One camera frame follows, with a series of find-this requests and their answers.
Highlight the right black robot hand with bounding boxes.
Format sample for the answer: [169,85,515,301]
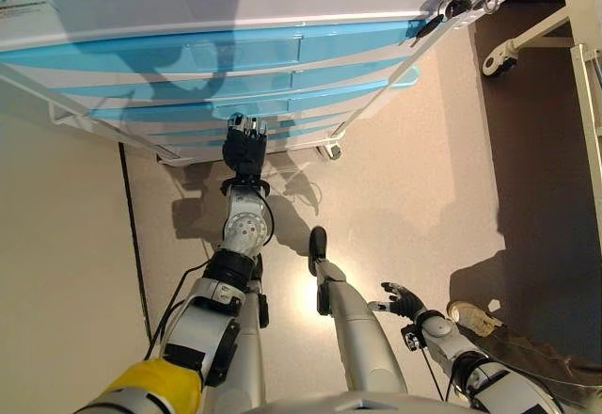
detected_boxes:
[368,280,427,326]

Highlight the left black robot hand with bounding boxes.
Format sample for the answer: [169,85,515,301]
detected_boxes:
[220,111,270,184]

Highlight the beige person shoe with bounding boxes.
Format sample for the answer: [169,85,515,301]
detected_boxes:
[445,299,504,338]

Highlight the dark person trouser leg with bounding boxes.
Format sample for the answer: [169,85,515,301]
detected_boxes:
[458,324,602,414]

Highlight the white side bin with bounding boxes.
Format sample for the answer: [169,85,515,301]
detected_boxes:
[46,101,123,142]

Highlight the black keys in lock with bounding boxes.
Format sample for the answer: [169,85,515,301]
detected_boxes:
[413,0,474,46]

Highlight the bed caster wheel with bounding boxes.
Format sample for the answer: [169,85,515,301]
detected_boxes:
[482,40,518,76]

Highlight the cart label sticker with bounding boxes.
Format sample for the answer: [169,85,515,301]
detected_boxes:
[0,0,60,23]

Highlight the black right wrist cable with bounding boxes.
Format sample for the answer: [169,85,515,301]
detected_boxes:
[402,324,452,401]

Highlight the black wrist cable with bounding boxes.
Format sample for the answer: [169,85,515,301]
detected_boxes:
[402,324,452,401]
[145,178,277,358]

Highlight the white floor cable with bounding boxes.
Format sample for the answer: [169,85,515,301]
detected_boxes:
[262,159,324,217]

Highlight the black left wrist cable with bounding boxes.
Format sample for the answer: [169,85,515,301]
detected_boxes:
[145,178,277,358]

